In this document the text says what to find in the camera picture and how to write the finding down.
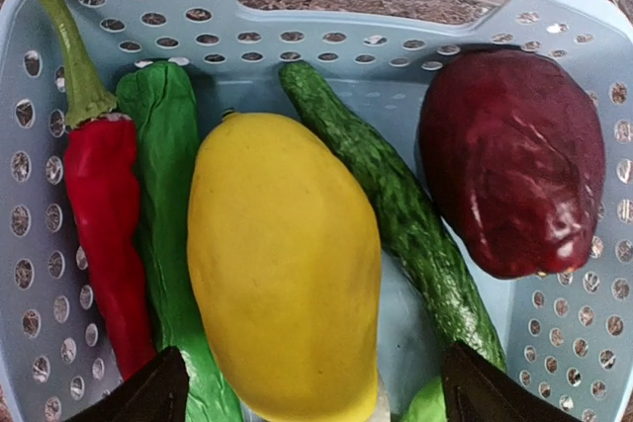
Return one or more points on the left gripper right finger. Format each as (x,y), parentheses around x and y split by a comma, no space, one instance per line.
(475,390)

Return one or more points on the yellow corn toy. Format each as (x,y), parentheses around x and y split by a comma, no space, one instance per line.
(284,256)

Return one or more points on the dark green cucumber toy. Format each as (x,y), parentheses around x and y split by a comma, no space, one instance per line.
(410,226)

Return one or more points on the dark red apple toy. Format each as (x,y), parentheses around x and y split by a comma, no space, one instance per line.
(514,158)

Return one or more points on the long green pepper toy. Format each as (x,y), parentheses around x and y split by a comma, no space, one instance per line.
(160,100)

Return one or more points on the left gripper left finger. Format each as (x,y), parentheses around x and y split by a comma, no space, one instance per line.
(158,392)

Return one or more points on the red chili pepper toy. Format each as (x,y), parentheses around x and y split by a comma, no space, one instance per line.
(105,196)

